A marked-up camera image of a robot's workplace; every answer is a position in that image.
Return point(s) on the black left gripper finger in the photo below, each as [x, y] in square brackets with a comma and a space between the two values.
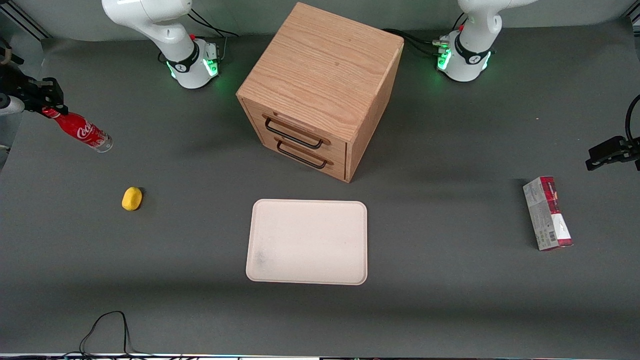
[599, 156]
[618, 146]

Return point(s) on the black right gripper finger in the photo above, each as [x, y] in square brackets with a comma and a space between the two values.
[36, 105]
[53, 92]

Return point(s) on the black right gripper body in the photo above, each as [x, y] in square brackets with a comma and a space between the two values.
[26, 91]

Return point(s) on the red coke bottle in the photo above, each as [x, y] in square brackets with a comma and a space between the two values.
[80, 130]

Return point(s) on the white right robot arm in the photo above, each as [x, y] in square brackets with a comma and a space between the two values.
[150, 20]

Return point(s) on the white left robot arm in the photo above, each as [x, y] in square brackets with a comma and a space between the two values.
[475, 30]

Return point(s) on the beige plastic tray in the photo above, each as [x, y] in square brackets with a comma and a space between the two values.
[307, 242]

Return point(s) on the red tartan cardboard box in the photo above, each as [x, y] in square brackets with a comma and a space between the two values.
[547, 215]

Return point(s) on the yellow toy lemon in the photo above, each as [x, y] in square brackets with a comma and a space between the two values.
[132, 199]

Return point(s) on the wooden drawer front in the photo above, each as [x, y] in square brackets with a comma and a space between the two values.
[337, 147]
[337, 167]

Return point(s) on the wooden drawer cabinet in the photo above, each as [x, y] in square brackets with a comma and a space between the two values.
[320, 70]

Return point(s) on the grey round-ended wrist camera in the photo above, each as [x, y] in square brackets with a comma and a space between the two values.
[9, 105]

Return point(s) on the aluminium frame profile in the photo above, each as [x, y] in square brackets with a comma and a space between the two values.
[27, 22]

